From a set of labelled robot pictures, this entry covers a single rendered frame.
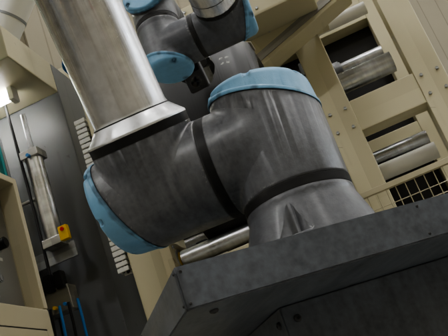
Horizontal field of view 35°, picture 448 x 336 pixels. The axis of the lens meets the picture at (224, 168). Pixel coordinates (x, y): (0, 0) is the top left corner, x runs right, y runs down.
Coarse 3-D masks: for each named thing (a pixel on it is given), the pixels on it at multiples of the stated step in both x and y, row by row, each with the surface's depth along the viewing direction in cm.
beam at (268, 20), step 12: (252, 0) 229; (264, 0) 228; (276, 0) 226; (288, 0) 226; (300, 0) 228; (312, 0) 230; (192, 12) 234; (264, 12) 227; (276, 12) 229; (288, 12) 232; (300, 12) 234; (264, 24) 234; (276, 24) 236
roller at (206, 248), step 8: (232, 232) 175; (240, 232) 174; (248, 232) 174; (208, 240) 177; (216, 240) 176; (224, 240) 175; (232, 240) 174; (240, 240) 174; (248, 240) 175; (192, 248) 177; (200, 248) 176; (208, 248) 175; (216, 248) 175; (224, 248) 175; (232, 248) 176; (184, 256) 177; (192, 256) 176; (200, 256) 176; (208, 256) 176; (184, 264) 177
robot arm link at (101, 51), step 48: (48, 0) 94; (96, 0) 94; (96, 48) 94; (96, 96) 95; (144, 96) 96; (96, 144) 96; (144, 144) 93; (192, 144) 94; (96, 192) 96; (144, 192) 94; (192, 192) 93; (144, 240) 97
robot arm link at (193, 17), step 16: (192, 0) 128; (208, 0) 127; (224, 0) 128; (240, 0) 132; (192, 16) 135; (208, 16) 130; (224, 16) 130; (240, 16) 132; (192, 32) 134; (208, 32) 133; (224, 32) 133; (240, 32) 134; (256, 32) 135; (208, 48) 135; (224, 48) 137
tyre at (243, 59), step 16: (240, 48) 182; (240, 64) 176; (256, 64) 182; (224, 80) 173; (176, 96) 176; (192, 96) 174; (208, 96) 172; (192, 112) 172; (208, 112) 171; (224, 224) 176; (240, 224) 177
